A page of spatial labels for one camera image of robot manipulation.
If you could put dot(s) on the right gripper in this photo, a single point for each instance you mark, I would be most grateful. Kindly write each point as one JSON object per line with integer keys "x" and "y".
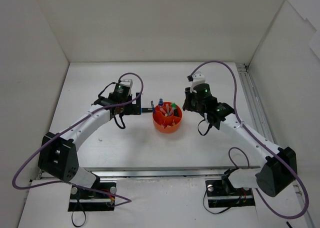
{"x": 188, "y": 103}

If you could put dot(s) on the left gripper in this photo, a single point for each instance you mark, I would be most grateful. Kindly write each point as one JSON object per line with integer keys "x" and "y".
{"x": 137, "y": 104}

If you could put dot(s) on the blue cap black highlighter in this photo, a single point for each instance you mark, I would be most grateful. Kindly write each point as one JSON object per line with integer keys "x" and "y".
{"x": 146, "y": 110}

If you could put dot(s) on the green cap black highlighter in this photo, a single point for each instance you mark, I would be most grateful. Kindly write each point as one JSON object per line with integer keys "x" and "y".
{"x": 174, "y": 110}

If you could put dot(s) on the clear bottle blue cap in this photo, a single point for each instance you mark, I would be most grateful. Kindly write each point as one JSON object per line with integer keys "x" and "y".
{"x": 160, "y": 103}

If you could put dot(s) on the slim pink orange marker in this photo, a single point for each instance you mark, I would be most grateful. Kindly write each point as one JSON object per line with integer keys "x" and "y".
{"x": 171, "y": 112}

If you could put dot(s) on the blue ballpoint pen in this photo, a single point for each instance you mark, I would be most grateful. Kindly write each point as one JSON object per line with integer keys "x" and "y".
{"x": 153, "y": 106}

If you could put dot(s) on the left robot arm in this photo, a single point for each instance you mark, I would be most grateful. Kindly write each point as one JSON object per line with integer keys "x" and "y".
{"x": 60, "y": 157}

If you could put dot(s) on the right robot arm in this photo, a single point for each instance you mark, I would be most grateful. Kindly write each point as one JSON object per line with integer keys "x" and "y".
{"x": 277, "y": 167}

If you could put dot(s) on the orange round compartment organizer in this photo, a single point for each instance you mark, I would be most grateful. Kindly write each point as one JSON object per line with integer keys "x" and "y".
{"x": 160, "y": 118}

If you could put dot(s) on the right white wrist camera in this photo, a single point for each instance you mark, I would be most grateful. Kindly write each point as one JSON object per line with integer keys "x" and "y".
{"x": 196, "y": 79}

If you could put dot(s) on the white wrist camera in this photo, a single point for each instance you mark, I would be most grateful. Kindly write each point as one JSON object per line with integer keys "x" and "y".
{"x": 196, "y": 79}
{"x": 126, "y": 83}

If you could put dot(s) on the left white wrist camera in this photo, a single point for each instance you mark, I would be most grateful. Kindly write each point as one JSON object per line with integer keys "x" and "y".
{"x": 126, "y": 83}

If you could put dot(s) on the right aluminium rail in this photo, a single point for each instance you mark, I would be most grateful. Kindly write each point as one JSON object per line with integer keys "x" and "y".
{"x": 261, "y": 125}

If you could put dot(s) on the aluminium rail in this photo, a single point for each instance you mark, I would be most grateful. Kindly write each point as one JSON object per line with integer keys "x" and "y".
{"x": 157, "y": 172}
{"x": 261, "y": 125}

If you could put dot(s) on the front aluminium rail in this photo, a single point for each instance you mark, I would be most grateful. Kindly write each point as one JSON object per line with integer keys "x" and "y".
{"x": 157, "y": 172}

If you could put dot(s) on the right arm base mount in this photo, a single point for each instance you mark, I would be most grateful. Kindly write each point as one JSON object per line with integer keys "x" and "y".
{"x": 220, "y": 196}

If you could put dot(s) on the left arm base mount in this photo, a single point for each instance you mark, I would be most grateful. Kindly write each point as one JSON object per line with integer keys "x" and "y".
{"x": 82, "y": 201}

